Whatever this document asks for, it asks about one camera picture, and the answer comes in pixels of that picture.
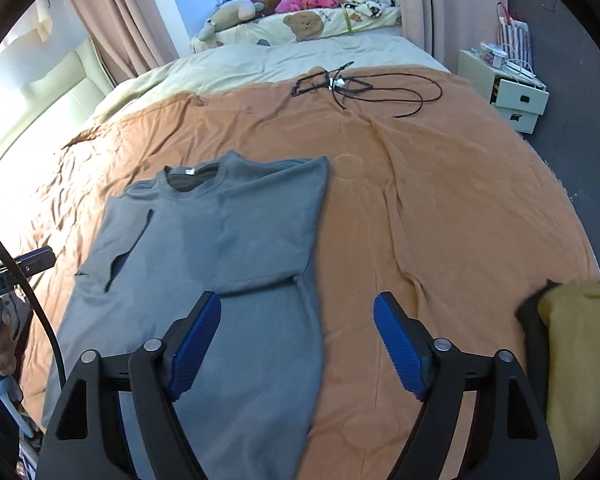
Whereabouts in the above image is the grey t-shirt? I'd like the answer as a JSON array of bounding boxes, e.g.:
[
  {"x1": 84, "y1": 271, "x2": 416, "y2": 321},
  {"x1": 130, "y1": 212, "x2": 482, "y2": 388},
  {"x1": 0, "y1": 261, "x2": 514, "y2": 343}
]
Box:
[{"x1": 57, "y1": 152, "x2": 329, "y2": 479}]

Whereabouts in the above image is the person left hand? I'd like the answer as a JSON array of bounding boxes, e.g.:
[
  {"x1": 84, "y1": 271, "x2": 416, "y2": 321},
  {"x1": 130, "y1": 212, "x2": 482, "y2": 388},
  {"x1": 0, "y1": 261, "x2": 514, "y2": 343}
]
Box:
[{"x1": 0, "y1": 310, "x2": 17, "y2": 376}]

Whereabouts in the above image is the orange bed blanket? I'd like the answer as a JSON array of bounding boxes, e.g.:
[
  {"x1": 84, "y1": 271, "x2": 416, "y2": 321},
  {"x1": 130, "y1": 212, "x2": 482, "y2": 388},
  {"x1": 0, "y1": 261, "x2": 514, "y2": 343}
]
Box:
[{"x1": 14, "y1": 66, "x2": 600, "y2": 479}]

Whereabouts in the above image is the cream padded headboard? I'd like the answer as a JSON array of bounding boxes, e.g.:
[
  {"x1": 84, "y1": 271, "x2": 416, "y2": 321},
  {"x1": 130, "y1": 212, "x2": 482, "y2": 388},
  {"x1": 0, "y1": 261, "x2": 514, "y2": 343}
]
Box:
[{"x1": 0, "y1": 38, "x2": 114, "y2": 162}]

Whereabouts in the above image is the cream bed sheet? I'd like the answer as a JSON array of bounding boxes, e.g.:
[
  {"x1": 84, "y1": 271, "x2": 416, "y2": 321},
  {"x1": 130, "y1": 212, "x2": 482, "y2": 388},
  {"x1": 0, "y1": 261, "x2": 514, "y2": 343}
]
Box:
[{"x1": 88, "y1": 34, "x2": 445, "y2": 126}]

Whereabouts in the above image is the white bedside drawer cabinet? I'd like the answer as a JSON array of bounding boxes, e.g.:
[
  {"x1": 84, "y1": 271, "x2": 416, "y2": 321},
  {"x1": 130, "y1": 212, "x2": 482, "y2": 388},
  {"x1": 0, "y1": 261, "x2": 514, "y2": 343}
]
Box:
[{"x1": 457, "y1": 50, "x2": 550, "y2": 134}]

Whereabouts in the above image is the hanging white shirt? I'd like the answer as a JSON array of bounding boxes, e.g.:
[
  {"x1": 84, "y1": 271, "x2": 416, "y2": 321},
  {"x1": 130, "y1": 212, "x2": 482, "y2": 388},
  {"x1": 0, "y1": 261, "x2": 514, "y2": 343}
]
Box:
[{"x1": 0, "y1": 0, "x2": 53, "y2": 54}]

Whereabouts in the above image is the left pink curtain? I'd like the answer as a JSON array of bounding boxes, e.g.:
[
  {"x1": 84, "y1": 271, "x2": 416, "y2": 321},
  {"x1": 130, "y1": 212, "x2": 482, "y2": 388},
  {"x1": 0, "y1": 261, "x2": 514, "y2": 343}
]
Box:
[{"x1": 70, "y1": 0, "x2": 178, "y2": 84}]

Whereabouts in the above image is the pink curtain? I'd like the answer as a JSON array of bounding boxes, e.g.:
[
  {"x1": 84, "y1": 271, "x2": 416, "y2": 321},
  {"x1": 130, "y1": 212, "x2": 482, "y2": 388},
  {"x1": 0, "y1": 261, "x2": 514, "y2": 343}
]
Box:
[
  {"x1": 401, "y1": 0, "x2": 507, "y2": 72},
  {"x1": 70, "y1": 0, "x2": 178, "y2": 84}
]

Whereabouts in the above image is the striped bag on cabinet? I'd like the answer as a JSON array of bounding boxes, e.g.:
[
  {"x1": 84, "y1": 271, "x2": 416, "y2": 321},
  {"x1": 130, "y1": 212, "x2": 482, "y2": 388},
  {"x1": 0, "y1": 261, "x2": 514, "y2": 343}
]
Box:
[{"x1": 496, "y1": 2, "x2": 533, "y2": 72}]

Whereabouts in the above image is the beige plush toy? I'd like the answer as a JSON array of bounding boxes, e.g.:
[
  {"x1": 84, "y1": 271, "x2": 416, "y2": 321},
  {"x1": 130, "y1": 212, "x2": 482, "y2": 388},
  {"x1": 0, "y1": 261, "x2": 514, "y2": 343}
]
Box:
[{"x1": 197, "y1": 0, "x2": 265, "y2": 42}]

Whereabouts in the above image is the bear print cream quilt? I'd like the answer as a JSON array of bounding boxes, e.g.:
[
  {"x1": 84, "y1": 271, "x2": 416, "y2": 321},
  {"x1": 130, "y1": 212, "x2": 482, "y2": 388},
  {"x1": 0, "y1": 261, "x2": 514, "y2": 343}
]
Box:
[{"x1": 190, "y1": 0, "x2": 401, "y2": 53}]

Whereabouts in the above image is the right pink curtain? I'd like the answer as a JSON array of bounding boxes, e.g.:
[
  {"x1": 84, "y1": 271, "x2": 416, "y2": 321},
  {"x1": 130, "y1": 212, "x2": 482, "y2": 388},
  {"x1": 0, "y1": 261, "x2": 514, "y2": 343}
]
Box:
[{"x1": 401, "y1": 0, "x2": 507, "y2": 72}]

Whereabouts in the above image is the pink fluffy item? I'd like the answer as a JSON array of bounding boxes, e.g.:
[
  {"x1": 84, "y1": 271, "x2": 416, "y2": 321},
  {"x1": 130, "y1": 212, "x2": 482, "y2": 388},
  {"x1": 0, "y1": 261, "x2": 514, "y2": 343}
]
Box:
[{"x1": 275, "y1": 0, "x2": 342, "y2": 14}]

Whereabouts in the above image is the black camera cable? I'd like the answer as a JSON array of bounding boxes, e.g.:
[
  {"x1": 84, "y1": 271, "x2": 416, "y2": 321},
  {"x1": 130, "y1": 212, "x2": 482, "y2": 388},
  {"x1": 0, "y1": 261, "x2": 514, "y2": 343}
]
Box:
[{"x1": 0, "y1": 219, "x2": 68, "y2": 391}]

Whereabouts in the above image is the black cable on bed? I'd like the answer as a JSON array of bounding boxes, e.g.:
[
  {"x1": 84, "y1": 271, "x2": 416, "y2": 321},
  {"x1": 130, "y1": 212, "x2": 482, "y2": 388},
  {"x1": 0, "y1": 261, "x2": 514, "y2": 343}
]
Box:
[{"x1": 290, "y1": 60, "x2": 444, "y2": 120}]

